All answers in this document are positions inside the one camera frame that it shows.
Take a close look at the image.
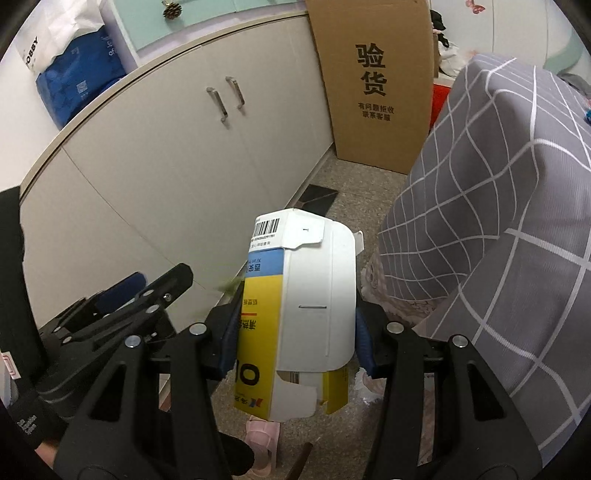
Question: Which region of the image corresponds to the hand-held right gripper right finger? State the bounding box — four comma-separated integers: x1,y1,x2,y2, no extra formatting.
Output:
355,300,543,480

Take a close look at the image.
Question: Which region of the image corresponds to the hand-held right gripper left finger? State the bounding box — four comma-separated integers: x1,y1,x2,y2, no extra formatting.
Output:
55,282,245,480

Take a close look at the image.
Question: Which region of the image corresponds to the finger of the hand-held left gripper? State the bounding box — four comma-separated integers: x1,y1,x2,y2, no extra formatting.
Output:
39,271,147,334
58,263,195,352

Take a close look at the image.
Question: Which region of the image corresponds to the white yellow blue carton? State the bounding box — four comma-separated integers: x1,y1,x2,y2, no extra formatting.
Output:
232,209,365,422

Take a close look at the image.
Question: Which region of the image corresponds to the beige floor cabinet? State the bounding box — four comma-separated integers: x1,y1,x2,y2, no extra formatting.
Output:
18,9,335,334

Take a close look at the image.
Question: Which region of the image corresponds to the pink slipper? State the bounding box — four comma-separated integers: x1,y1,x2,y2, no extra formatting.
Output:
244,414,282,480

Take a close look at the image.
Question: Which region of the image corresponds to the blue plastic bag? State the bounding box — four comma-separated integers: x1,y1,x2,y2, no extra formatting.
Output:
36,23,128,130

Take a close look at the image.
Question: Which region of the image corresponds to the large brown cardboard box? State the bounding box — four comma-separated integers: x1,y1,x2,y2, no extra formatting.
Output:
305,0,435,175

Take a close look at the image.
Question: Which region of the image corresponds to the red storage box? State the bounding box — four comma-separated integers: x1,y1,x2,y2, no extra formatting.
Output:
431,83,452,131

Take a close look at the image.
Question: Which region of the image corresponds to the white paper bag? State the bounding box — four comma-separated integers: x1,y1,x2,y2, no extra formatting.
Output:
14,0,105,77

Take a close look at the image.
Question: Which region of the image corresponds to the pile of clothes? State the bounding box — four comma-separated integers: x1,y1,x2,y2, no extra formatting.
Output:
429,8,469,78

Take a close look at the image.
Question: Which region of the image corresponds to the white wardrobe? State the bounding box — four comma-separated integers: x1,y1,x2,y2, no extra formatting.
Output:
429,0,591,95

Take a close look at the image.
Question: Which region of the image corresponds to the metal cabinet handle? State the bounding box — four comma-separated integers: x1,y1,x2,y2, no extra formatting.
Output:
225,76,246,110
206,86,230,123

